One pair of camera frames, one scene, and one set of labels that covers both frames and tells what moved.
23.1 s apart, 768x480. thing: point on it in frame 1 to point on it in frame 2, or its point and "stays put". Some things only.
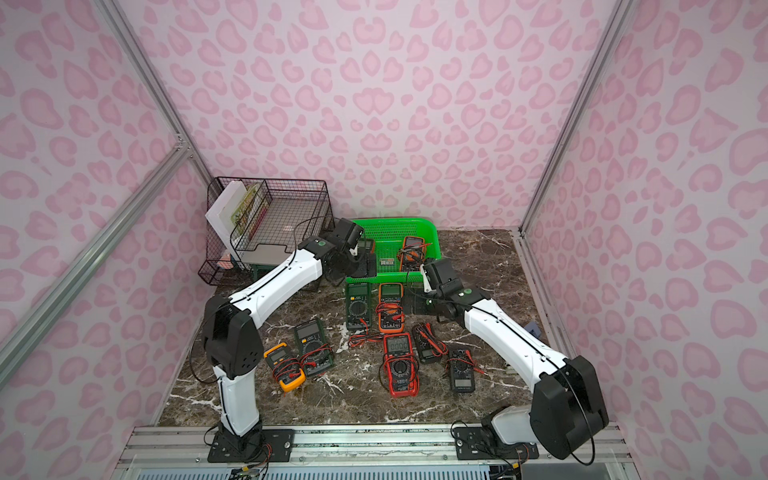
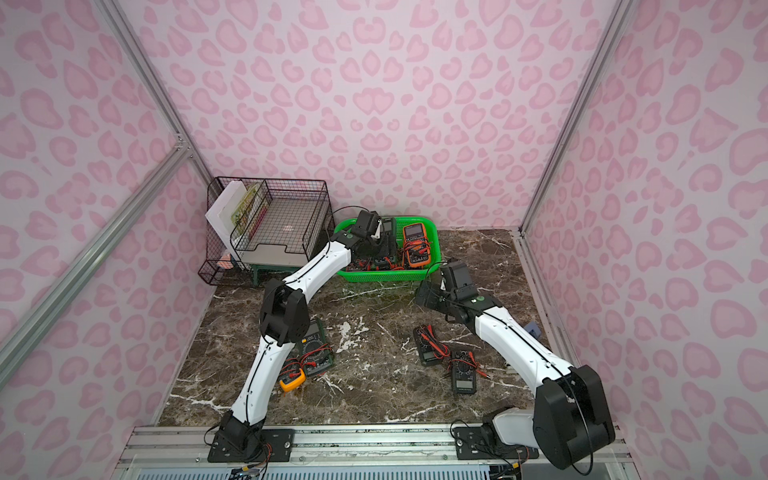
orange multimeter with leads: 391,308 to 415,243
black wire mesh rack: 253,223 stays put
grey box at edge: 534,328 stays put
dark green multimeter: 359,306 to 388,244
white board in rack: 220,216 stays put
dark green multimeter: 313,345 stays put
